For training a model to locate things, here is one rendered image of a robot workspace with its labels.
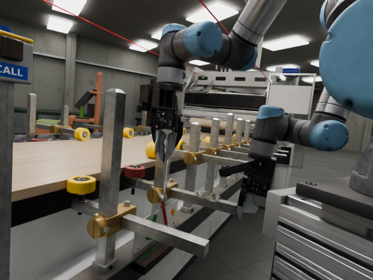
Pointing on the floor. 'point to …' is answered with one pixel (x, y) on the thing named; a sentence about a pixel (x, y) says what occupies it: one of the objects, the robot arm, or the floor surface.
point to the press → (147, 98)
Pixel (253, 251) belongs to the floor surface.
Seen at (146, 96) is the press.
